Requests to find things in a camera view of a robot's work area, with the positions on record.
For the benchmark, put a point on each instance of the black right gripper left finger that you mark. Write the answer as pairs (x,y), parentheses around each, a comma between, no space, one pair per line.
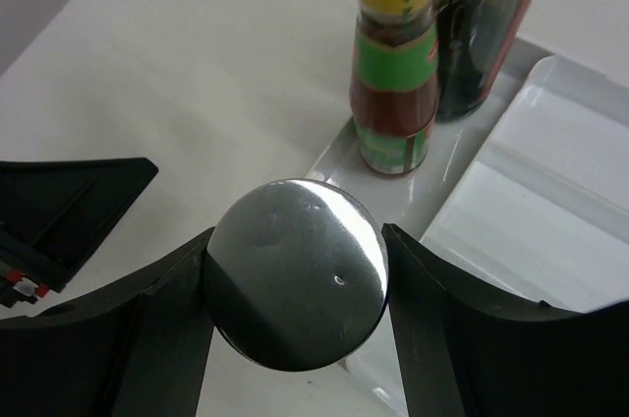
(135,347)

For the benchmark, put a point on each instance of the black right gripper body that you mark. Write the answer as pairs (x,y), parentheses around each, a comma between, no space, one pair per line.
(56,214)

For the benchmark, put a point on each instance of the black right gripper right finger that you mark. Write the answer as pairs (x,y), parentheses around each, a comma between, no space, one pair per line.
(468,348)

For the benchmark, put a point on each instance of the silver lid blue label jar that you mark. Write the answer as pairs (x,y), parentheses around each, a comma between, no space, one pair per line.
(296,275)

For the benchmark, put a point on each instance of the tall dark sauce bottle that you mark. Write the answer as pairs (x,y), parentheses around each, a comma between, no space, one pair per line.
(474,37)

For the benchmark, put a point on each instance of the yellow cap chili sauce bottle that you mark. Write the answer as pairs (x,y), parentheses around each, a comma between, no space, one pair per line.
(394,90)

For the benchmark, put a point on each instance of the white tiered organizer tray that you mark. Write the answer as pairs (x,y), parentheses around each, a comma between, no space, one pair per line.
(530,192)

